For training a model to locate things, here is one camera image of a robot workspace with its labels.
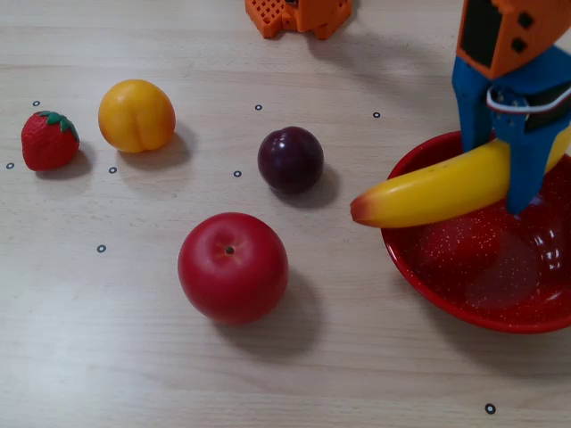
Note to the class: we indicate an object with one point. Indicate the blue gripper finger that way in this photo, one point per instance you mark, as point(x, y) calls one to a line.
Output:
point(475, 120)
point(524, 169)

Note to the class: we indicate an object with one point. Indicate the yellow toy banana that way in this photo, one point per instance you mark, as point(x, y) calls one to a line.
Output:
point(437, 196)

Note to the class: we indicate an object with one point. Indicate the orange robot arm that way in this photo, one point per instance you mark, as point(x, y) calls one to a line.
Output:
point(513, 27)

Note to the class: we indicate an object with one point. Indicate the red speckled enamel bowl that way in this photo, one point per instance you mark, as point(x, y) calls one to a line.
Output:
point(468, 276)

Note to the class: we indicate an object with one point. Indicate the dark purple toy plum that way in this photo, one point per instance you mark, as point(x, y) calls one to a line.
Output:
point(290, 160)

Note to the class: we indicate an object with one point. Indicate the red toy apple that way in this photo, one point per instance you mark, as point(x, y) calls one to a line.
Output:
point(232, 272)

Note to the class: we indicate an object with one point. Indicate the yellow orange toy peach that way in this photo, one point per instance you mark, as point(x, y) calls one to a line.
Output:
point(134, 116)

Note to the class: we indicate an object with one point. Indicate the red toy strawberry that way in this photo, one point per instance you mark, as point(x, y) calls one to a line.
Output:
point(47, 142)

